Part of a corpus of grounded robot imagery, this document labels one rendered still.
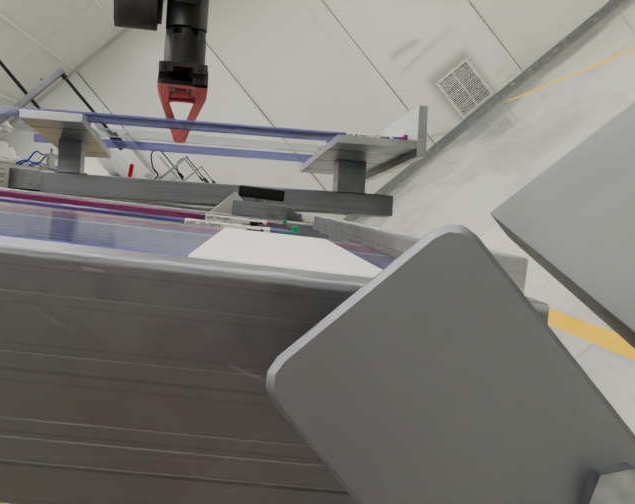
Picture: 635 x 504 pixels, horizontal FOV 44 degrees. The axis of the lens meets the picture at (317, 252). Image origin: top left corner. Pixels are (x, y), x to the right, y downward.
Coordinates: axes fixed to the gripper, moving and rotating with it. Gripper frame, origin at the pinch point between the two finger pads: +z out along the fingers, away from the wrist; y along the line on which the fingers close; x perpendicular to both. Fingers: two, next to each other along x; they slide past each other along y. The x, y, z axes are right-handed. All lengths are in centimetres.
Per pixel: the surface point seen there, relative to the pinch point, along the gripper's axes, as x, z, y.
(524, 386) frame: 9, 18, 98
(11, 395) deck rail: -2, 19, 93
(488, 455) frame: 8, 19, 98
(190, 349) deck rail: 3, 18, 93
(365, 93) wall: 172, -158, -695
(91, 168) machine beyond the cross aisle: -63, -32, -412
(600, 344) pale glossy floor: 102, 32, -67
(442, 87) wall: 252, -170, -687
